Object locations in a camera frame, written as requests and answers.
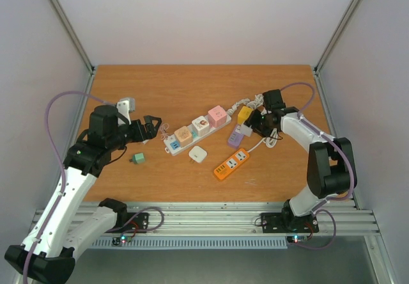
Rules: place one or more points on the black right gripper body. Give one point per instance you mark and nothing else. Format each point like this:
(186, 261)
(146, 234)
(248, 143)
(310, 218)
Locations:
(255, 124)

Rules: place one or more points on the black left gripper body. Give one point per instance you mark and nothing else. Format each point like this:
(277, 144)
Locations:
(139, 135)

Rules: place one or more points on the white square charger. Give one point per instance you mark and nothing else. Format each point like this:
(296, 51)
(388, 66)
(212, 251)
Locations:
(246, 130)

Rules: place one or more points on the yellow cube socket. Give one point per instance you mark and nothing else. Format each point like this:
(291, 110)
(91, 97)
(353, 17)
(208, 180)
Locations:
(243, 114)

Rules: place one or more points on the white power strip pastel sockets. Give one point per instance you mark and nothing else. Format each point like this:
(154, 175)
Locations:
(173, 148)

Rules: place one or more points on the green small charger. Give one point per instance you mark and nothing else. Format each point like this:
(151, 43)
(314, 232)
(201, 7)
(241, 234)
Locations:
(138, 158)

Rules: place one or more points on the beige cube socket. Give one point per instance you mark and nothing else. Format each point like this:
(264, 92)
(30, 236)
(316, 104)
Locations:
(184, 136)

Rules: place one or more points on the pink cube socket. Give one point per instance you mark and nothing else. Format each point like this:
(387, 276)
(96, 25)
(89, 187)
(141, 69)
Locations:
(217, 116)

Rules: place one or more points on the white cube socket adapter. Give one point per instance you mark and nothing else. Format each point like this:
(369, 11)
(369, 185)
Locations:
(200, 126)

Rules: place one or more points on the white charger with pink cable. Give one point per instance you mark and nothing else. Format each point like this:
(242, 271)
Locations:
(163, 131)

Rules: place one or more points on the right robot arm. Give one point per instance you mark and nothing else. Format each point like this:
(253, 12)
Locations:
(331, 173)

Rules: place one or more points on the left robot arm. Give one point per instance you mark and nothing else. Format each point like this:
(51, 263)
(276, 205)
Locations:
(49, 253)

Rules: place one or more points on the purple power strip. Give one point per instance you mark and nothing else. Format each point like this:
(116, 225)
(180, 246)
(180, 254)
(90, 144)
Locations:
(236, 137)

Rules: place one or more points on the orange power strip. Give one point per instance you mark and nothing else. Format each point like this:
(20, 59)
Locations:
(231, 164)

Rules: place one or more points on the left small circuit board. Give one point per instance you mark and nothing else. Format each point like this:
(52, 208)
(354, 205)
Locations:
(121, 240)

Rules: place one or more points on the small circuit board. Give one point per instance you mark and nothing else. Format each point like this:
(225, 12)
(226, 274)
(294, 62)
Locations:
(121, 240)
(296, 239)

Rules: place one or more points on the right small circuit board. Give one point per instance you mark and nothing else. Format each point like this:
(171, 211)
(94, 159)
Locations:
(296, 239)

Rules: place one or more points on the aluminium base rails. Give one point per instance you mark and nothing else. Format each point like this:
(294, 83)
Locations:
(237, 218)

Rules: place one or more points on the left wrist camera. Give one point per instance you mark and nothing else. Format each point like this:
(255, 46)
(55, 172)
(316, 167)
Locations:
(125, 106)

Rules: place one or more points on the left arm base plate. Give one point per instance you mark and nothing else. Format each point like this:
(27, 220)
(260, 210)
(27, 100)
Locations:
(141, 221)

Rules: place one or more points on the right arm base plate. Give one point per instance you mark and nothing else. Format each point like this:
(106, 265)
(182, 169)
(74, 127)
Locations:
(274, 222)

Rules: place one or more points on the grey slotted cable duct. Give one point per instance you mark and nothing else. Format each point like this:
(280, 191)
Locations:
(181, 243)

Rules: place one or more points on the aluminium frame post right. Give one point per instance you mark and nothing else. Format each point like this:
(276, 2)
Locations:
(347, 16)

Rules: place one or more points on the aluminium frame post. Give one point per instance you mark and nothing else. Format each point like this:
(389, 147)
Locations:
(347, 16)
(66, 24)

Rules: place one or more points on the aluminium frame post left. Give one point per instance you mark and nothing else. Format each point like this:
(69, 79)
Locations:
(66, 24)

